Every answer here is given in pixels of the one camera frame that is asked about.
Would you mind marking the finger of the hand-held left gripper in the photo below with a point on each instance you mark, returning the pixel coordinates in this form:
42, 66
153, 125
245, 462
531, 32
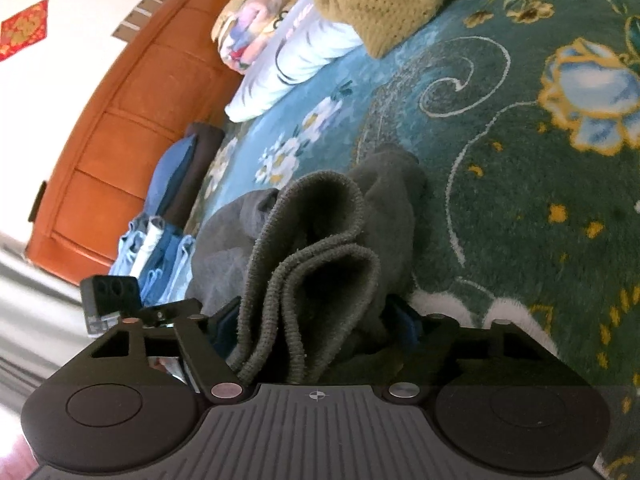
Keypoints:
165, 312

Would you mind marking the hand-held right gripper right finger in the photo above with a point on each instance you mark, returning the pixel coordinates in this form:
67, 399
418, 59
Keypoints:
406, 325

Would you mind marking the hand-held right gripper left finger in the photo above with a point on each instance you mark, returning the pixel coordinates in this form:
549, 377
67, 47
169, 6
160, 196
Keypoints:
226, 327

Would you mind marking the stack of folded blue clothes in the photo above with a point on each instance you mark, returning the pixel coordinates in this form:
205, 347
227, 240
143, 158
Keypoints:
160, 260

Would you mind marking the teal floral bed blanket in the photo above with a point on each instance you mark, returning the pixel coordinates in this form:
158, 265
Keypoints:
525, 200

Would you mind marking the wooden bed headboard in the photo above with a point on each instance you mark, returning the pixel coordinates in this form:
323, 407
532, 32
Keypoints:
135, 110

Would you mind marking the light blue floral quilt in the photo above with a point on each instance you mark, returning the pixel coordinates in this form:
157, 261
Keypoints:
300, 60

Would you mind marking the cardboard sheets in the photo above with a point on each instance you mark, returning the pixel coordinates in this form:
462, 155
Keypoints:
142, 12

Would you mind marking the folded colourful cartoon quilt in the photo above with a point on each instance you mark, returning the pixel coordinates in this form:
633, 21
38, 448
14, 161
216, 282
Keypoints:
260, 25

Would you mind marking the yellow pillow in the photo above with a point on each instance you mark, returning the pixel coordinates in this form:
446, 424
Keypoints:
235, 0

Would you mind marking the mustard knitted sweater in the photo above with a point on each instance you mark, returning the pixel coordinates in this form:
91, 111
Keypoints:
380, 5

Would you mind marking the red wall decoration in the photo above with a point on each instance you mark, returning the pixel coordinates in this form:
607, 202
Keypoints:
22, 30

